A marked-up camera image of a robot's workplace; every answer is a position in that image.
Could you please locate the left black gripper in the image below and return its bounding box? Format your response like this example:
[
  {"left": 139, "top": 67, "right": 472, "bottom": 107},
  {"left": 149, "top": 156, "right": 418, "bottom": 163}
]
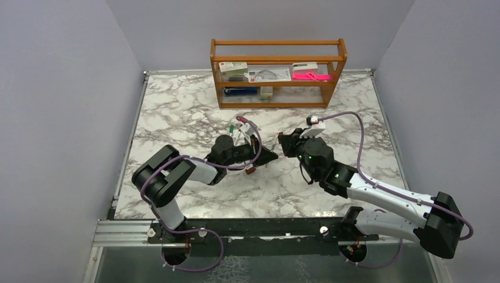
[{"left": 222, "top": 134, "right": 278, "bottom": 167}]

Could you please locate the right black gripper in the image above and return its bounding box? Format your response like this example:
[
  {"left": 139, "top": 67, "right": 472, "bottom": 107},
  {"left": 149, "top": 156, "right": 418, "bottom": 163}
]
[{"left": 280, "top": 127, "right": 318, "bottom": 180}]

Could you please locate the brown pen cap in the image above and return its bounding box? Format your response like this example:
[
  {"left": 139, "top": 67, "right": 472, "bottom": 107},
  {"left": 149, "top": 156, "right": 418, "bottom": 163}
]
[{"left": 245, "top": 167, "right": 256, "bottom": 175}]

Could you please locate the white marker black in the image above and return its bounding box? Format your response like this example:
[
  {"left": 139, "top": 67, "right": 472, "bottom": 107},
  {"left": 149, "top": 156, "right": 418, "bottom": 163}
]
[{"left": 234, "top": 131, "right": 241, "bottom": 146}]

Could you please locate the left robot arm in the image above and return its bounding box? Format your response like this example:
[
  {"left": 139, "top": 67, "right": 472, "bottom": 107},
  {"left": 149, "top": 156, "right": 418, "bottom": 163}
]
[{"left": 131, "top": 134, "right": 278, "bottom": 242}]

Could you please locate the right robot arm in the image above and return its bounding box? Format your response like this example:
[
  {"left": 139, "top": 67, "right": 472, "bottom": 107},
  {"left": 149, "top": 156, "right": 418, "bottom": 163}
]
[{"left": 278, "top": 129, "right": 465, "bottom": 259}]

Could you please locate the green box lower shelf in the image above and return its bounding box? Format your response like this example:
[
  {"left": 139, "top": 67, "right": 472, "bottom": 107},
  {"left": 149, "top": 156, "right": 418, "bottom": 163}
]
[{"left": 259, "top": 87, "right": 273, "bottom": 100}]

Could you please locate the green box shelf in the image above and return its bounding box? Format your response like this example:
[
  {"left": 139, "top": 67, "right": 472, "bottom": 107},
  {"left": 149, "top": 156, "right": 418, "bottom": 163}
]
[
  {"left": 218, "top": 61, "right": 248, "bottom": 78},
  {"left": 259, "top": 87, "right": 273, "bottom": 100}
]

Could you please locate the pink stapler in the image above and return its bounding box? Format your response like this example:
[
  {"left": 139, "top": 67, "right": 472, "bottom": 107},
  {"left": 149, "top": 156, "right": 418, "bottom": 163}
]
[{"left": 292, "top": 72, "right": 331, "bottom": 81}]

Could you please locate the blue stapler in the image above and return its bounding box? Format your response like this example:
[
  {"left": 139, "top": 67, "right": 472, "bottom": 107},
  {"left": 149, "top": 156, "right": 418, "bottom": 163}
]
[{"left": 223, "top": 87, "right": 258, "bottom": 96}]

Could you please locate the white box upper shelf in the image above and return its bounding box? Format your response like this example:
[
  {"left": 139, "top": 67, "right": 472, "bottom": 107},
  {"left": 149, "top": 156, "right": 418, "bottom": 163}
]
[{"left": 292, "top": 62, "right": 318, "bottom": 74}]

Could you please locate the ruler set package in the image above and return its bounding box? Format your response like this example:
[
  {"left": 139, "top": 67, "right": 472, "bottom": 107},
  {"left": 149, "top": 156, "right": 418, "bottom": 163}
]
[{"left": 244, "top": 68, "right": 292, "bottom": 83}]

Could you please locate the green box upper shelf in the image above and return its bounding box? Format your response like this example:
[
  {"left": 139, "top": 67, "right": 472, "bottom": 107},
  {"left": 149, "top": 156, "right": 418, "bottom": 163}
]
[{"left": 218, "top": 61, "right": 248, "bottom": 78}]

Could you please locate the wooden shelf rack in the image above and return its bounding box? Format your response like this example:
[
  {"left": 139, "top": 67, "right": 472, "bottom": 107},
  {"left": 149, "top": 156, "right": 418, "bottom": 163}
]
[{"left": 209, "top": 38, "right": 348, "bottom": 109}]

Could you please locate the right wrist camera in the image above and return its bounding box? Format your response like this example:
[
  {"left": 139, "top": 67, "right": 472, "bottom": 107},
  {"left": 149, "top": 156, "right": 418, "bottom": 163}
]
[{"left": 300, "top": 115, "right": 325, "bottom": 139}]

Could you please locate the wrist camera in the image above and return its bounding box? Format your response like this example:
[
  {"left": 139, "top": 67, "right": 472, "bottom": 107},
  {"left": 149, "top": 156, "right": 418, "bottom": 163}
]
[
  {"left": 238, "top": 121, "right": 255, "bottom": 144},
  {"left": 300, "top": 115, "right": 325, "bottom": 139}
]

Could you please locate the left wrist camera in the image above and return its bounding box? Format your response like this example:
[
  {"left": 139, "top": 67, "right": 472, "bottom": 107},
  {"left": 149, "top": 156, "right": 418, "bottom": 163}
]
[{"left": 238, "top": 121, "right": 255, "bottom": 144}]

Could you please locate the black mounting rail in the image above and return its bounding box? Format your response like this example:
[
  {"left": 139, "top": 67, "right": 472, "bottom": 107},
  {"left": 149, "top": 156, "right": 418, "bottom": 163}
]
[{"left": 146, "top": 217, "right": 379, "bottom": 258}]

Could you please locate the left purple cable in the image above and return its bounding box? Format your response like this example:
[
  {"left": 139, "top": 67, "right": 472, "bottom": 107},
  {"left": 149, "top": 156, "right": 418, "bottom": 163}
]
[{"left": 140, "top": 115, "right": 262, "bottom": 273}]

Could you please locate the aluminium frame rail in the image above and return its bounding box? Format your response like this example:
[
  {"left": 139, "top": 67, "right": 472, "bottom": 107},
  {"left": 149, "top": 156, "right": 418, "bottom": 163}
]
[{"left": 83, "top": 219, "right": 152, "bottom": 282}]

